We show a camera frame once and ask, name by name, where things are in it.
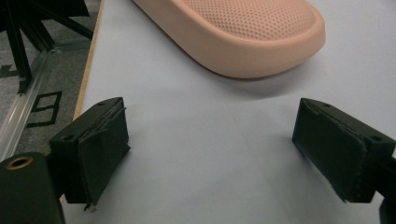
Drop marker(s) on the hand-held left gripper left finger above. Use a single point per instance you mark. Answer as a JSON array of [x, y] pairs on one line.
[[93, 149]]

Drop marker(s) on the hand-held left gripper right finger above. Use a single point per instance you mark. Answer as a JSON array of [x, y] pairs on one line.
[[339, 149]]

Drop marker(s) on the pink perforated slipper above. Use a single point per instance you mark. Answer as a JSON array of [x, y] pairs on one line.
[[249, 37]]

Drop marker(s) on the black tape square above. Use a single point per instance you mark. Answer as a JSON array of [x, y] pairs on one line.
[[56, 107]]

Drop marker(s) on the light grey foam mat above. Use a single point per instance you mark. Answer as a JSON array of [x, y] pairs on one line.
[[202, 140]]

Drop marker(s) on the black metal stand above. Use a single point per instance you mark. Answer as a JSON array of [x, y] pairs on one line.
[[21, 31]]

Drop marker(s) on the aluminium floor rail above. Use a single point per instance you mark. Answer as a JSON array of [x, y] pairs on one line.
[[28, 102]]

